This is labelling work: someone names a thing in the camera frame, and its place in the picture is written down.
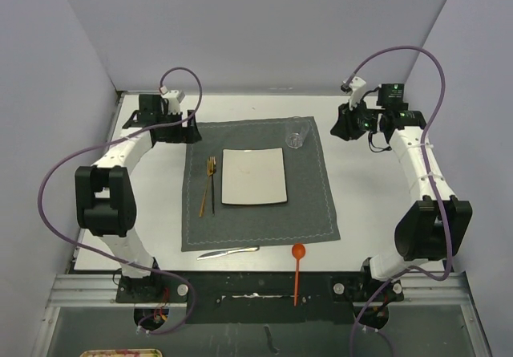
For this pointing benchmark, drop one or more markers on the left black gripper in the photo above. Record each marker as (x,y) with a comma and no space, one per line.
(187,135)

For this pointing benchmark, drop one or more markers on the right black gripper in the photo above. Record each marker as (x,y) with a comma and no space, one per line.
(345,127)

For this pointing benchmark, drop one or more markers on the gold fork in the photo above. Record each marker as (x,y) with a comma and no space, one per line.
(210,171)

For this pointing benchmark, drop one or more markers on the dark handled silver fork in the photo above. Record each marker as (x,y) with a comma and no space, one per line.
(212,178)

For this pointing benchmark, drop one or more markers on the clear plastic cup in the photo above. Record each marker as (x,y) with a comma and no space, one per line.
(296,131)

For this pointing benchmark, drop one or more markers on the white square plate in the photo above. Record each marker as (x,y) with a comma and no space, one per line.
(253,177)

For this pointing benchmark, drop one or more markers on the dark grey cloth placemat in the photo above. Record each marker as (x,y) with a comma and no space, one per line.
(309,215)

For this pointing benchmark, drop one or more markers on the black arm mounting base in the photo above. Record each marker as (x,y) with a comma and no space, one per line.
(266,297)

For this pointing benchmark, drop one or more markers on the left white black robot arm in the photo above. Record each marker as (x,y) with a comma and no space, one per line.
(105,201)

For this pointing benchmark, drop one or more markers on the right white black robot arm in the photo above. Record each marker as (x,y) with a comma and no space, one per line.
(434,226)

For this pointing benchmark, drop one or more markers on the silver table knife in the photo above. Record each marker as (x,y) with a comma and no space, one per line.
(226,252)

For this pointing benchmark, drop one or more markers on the orange plastic spoon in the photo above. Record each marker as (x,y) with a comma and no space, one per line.
(298,252)

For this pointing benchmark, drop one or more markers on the floral tray edge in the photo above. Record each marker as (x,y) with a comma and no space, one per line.
(145,352)

